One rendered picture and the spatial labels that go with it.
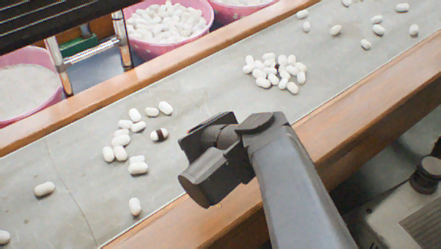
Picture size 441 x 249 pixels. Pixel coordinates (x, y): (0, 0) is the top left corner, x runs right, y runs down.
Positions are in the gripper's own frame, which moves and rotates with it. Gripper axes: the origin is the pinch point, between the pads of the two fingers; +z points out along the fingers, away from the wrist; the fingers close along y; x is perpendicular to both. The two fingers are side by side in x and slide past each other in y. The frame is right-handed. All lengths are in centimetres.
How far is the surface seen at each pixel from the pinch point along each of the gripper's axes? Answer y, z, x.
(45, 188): 23.0, 17.8, -1.7
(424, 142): -122, 51, 66
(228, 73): -25.8, 22.5, -4.7
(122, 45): -6.0, 27.7, -20.8
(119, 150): 7.9, 16.6, -1.6
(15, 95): 18, 43, -20
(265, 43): -41.3, 24.8, -7.0
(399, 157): -106, 53, 65
